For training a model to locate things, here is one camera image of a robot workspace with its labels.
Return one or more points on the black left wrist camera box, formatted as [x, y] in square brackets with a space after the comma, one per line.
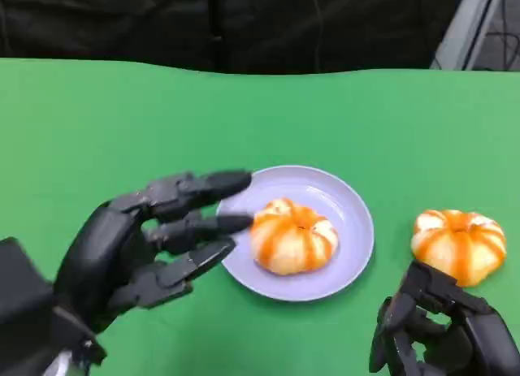
[20, 290]

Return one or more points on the lilac plate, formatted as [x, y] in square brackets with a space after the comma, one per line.
[349, 230]

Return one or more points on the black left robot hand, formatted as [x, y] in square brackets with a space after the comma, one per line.
[101, 254]

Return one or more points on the black fabric backdrop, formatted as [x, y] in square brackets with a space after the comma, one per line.
[162, 22]

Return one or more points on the green table cloth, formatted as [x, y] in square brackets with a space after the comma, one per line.
[162, 120]

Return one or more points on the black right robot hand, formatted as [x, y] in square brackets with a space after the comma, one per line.
[479, 335]

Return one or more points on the white aluminium frame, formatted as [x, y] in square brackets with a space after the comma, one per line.
[467, 31]

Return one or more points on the orange and white bread roll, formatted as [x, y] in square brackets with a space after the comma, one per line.
[292, 238]
[459, 246]

